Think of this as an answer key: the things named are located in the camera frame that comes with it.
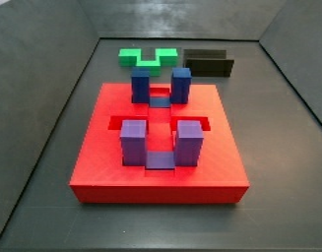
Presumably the blue U-shaped block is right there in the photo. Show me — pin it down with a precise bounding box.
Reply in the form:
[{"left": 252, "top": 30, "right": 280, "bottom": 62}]
[{"left": 130, "top": 68, "right": 193, "bottom": 108}]

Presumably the purple U-shaped block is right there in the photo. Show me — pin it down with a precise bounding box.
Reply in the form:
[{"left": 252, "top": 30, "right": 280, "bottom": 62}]
[{"left": 121, "top": 120, "right": 204, "bottom": 170}]

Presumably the red slotted board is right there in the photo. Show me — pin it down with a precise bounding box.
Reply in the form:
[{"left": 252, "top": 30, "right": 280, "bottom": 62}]
[{"left": 70, "top": 84, "right": 251, "bottom": 204}]

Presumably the green zigzag block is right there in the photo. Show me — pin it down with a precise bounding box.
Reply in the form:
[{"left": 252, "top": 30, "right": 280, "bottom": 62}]
[{"left": 119, "top": 48, "right": 180, "bottom": 77}]

